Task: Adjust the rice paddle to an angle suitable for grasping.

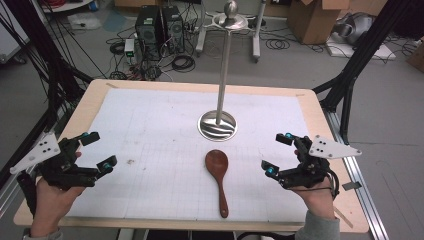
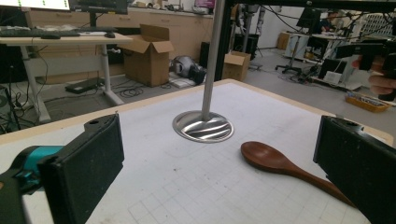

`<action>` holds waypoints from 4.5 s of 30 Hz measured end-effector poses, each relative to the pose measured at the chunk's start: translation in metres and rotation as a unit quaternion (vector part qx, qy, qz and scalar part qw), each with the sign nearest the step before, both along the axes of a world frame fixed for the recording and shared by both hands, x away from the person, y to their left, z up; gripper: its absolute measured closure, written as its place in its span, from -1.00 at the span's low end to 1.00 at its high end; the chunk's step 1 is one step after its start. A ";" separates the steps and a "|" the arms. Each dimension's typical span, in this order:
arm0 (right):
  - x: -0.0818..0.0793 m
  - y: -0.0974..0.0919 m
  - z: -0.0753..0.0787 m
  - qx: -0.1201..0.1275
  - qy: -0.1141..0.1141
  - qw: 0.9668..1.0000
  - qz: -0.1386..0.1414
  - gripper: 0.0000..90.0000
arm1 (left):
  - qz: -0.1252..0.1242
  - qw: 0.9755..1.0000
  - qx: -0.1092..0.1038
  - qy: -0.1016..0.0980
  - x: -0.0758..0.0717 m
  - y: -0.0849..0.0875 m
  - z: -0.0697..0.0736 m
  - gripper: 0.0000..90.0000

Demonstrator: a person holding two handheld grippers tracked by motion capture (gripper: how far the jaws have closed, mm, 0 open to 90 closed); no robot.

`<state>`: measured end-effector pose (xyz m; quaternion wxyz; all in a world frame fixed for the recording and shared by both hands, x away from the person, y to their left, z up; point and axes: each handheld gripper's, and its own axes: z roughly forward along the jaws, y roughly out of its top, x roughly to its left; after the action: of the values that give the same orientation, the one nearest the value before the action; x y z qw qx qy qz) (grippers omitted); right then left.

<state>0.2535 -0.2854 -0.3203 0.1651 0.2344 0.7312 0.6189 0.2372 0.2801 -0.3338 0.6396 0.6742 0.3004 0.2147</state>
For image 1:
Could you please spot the white cabinet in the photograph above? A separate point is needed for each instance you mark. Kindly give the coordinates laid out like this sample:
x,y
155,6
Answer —
x,y
10,40

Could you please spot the clear plastic bag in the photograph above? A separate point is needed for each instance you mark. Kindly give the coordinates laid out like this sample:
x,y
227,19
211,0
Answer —
x,y
85,21

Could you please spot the tall metal rack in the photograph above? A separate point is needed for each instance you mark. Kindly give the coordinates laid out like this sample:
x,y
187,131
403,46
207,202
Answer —
x,y
224,66

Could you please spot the brown wooden spoon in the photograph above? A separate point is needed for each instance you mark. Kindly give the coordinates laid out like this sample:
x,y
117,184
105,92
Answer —
x,y
217,163

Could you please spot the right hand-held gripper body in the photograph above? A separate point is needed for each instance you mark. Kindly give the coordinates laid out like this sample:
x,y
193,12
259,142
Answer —
x,y
315,168

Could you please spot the person's right hand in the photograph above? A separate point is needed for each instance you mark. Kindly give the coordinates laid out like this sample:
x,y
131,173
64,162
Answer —
x,y
316,201

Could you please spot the white wheeled stand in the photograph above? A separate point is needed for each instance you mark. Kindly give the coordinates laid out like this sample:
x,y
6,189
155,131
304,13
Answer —
x,y
256,40

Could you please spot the small cardboard box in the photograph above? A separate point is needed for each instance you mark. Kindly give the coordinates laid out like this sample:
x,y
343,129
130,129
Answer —
x,y
417,56

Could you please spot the black metal frame strut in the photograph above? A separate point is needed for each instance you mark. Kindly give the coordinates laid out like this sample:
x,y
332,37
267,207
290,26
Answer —
x,y
360,53
50,66

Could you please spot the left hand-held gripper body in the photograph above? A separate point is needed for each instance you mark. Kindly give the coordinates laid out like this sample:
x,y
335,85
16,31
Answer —
x,y
56,171

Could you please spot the white round table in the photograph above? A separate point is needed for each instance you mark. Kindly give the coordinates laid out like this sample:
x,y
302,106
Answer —
x,y
66,5

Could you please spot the white flat board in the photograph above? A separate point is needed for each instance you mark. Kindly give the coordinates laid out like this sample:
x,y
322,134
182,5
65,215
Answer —
x,y
366,52

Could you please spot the small white power device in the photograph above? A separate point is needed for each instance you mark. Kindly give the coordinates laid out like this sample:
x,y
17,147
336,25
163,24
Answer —
x,y
129,50

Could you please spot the black computer tower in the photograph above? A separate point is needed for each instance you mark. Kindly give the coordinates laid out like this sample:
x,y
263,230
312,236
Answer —
x,y
173,28
148,31

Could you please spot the large cardboard box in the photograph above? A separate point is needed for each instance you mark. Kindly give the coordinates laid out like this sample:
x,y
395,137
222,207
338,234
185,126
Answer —
x,y
313,20

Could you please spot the aluminium rail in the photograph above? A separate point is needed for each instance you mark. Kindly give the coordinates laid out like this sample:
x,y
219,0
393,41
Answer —
x,y
8,196
363,200

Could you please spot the white grid paper mat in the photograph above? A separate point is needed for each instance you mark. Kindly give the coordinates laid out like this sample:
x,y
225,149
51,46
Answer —
x,y
150,133

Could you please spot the grey tape piece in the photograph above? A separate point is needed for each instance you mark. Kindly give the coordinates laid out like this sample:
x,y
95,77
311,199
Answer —
x,y
351,186

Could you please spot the grey helmet device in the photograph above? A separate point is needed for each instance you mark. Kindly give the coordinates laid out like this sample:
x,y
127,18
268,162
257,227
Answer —
x,y
353,28

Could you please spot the person's left hand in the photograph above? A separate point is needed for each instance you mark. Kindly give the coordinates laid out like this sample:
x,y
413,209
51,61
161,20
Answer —
x,y
50,206

